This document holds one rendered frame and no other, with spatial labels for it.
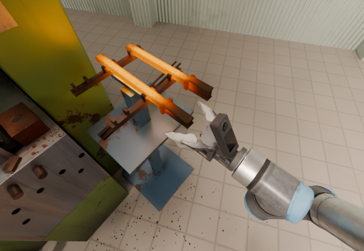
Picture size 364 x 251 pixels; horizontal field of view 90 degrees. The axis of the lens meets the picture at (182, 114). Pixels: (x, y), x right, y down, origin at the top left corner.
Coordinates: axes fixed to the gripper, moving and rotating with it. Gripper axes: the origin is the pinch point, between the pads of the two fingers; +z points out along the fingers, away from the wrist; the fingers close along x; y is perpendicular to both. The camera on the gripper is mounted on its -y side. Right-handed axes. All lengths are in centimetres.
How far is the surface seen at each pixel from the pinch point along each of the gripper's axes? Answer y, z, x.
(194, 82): -1.8, 4.6, 11.2
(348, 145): 103, -84, 127
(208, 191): 103, -14, 14
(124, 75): -0.7, 25.1, -0.9
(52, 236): 60, 28, -61
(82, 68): 7, 51, -6
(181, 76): -0.8, 10.4, 11.7
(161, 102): -0.8, 7.2, -1.1
